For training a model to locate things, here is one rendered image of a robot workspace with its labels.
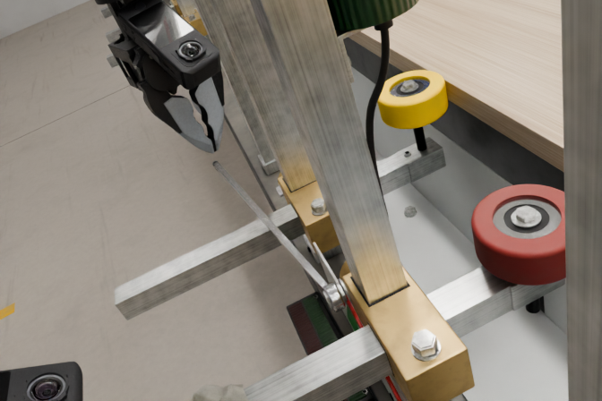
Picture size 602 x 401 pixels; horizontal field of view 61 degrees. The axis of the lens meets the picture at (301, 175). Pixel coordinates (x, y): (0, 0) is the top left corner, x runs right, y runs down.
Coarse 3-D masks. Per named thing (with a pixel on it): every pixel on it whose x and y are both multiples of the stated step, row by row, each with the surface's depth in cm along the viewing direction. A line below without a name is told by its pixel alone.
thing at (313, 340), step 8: (296, 304) 66; (296, 312) 65; (304, 312) 65; (296, 320) 64; (304, 320) 64; (304, 328) 63; (312, 328) 62; (304, 336) 62; (312, 336) 61; (304, 344) 61; (312, 344) 61; (320, 344) 60; (312, 352) 60; (344, 400) 54
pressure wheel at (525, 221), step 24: (504, 192) 41; (528, 192) 41; (552, 192) 40; (480, 216) 40; (504, 216) 40; (528, 216) 38; (552, 216) 38; (480, 240) 39; (504, 240) 38; (528, 240) 37; (552, 240) 36; (504, 264) 38; (528, 264) 36; (552, 264) 36
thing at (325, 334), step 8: (312, 296) 66; (304, 304) 66; (312, 304) 65; (312, 312) 64; (320, 312) 64; (312, 320) 63; (320, 320) 63; (320, 328) 62; (328, 328) 62; (320, 336) 61; (328, 336) 61; (328, 344) 60; (360, 392) 54; (352, 400) 53
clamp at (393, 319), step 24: (408, 288) 41; (360, 312) 43; (384, 312) 40; (408, 312) 40; (432, 312) 39; (384, 336) 39; (408, 336) 38; (456, 336) 37; (408, 360) 36; (456, 360) 36; (408, 384) 36; (432, 384) 36; (456, 384) 37
